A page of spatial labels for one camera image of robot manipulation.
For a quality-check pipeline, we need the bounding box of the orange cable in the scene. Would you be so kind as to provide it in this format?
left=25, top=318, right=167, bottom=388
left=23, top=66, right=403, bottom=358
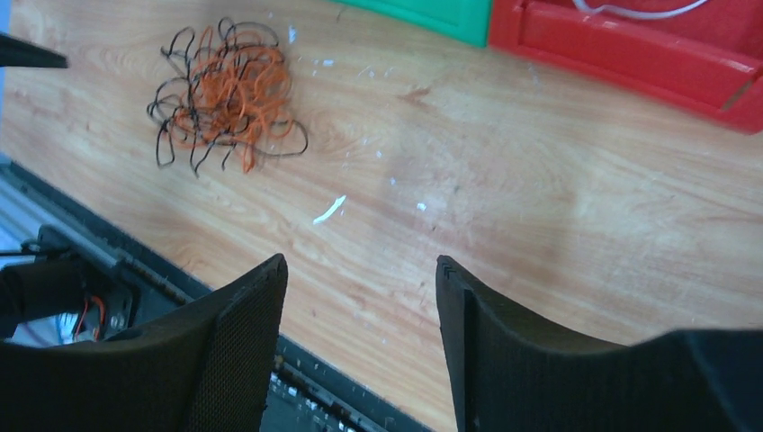
left=169, top=24, right=296, bottom=176

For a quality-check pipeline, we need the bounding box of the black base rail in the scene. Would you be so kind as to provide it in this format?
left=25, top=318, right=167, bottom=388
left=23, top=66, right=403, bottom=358
left=1, top=160, right=422, bottom=431

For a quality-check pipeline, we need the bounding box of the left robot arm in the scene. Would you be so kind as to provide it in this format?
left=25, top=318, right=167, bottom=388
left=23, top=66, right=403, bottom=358
left=1, top=32, right=84, bottom=339

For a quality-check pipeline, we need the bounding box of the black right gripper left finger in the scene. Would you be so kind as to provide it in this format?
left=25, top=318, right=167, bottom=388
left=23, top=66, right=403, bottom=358
left=1, top=254, right=288, bottom=431

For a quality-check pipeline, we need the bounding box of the red plastic bin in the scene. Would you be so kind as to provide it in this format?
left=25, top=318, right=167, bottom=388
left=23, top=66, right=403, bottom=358
left=488, top=1, right=762, bottom=133

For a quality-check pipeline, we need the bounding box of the green plastic bin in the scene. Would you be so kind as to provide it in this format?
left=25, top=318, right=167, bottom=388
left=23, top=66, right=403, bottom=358
left=340, top=0, right=492, bottom=48

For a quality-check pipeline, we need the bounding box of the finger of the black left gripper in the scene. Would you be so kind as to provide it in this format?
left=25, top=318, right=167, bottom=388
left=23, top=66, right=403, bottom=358
left=1, top=32, right=68, bottom=69

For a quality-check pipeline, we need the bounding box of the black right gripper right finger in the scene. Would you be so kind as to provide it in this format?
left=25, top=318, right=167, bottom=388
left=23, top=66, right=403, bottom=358
left=435, top=256, right=762, bottom=431

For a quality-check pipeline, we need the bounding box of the white cable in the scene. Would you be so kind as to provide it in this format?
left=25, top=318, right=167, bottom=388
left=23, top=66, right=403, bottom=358
left=571, top=0, right=711, bottom=21

